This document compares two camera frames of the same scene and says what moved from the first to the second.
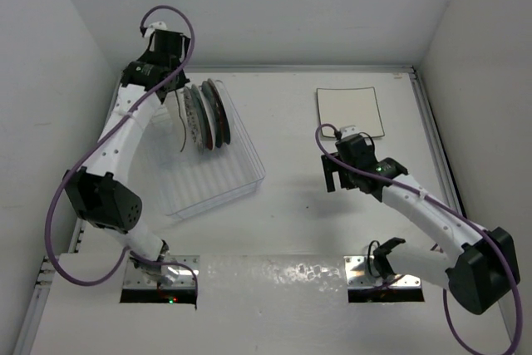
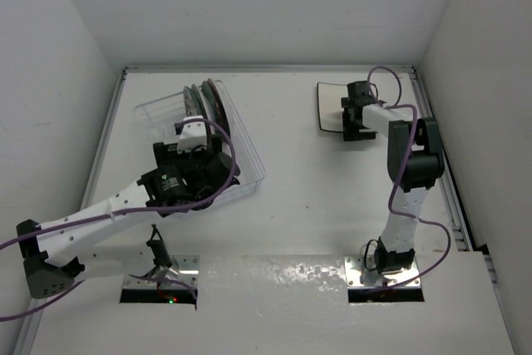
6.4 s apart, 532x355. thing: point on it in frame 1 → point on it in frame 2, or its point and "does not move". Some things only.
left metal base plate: (134, 278) does not move
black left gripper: (181, 80) → (167, 153)
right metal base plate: (358, 275) does not move
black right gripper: (329, 168) → (352, 132)
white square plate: (179, 125) → (330, 111)
